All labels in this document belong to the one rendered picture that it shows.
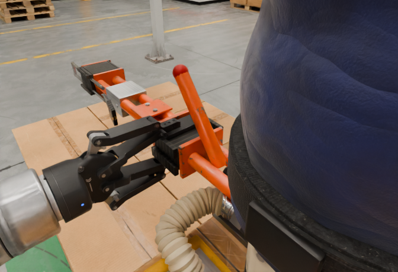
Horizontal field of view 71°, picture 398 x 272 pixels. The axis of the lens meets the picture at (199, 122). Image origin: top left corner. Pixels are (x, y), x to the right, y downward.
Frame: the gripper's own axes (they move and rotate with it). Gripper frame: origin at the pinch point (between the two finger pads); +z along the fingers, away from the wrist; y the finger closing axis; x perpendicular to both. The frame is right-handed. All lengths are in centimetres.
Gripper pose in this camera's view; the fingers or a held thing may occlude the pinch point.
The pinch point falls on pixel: (180, 137)
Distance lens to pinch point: 46.3
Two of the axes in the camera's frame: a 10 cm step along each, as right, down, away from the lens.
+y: 0.1, 8.4, 5.4
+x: 6.3, 4.1, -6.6
